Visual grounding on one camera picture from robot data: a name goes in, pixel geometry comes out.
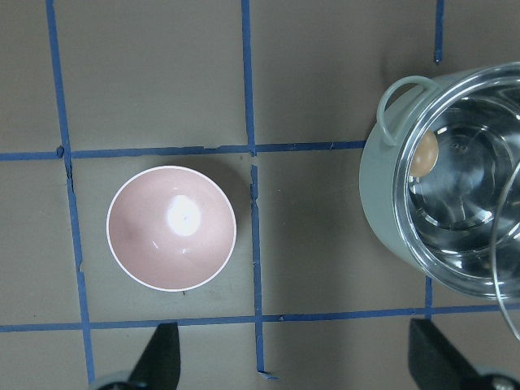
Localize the brown egg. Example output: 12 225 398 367
409 131 439 178

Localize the pink ceramic bowl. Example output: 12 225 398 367
106 166 237 292

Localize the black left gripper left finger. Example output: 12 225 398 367
127 323 180 390

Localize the pale green cooking pot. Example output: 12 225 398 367
359 63 519 300

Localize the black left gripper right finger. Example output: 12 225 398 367
408 318 479 390

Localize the glass pot lid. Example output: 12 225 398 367
490 163 519 340

